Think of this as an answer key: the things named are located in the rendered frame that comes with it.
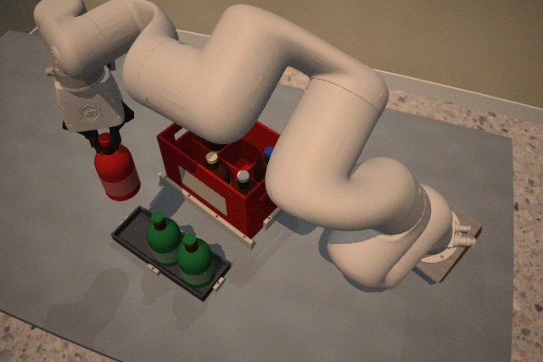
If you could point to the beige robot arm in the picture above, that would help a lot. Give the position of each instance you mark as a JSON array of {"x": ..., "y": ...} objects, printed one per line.
[{"x": 220, "y": 91}]

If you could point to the red bottle crate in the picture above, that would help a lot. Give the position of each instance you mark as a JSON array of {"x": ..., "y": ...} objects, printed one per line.
[{"x": 245, "y": 213}]

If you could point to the green bottle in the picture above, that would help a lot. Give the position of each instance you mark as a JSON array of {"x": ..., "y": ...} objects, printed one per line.
[
  {"x": 195, "y": 261},
  {"x": 164, "y": 237}
]

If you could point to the brown bottle with blue cap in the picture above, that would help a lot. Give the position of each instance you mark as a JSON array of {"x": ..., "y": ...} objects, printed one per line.
[{"x": 261, "y": 164}]

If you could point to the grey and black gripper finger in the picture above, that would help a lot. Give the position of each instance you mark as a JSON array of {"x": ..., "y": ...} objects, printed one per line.
[
  {"x": 92, "y": 136},
  {"x": 114, "y": 134}
]

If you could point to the brown glass bottle with cream cap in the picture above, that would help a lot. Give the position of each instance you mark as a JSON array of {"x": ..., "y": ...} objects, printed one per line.
[
  {"x": 243, "y": 183},
  {"x": 217, "y": 167}
]

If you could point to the brown bottle with white cap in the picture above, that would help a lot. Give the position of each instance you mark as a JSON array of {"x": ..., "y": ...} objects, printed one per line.
[{"x": 213, "y": 147}]

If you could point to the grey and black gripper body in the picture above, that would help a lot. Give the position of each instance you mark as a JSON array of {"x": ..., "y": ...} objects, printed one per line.
[{"x": 92, "y": 107}]

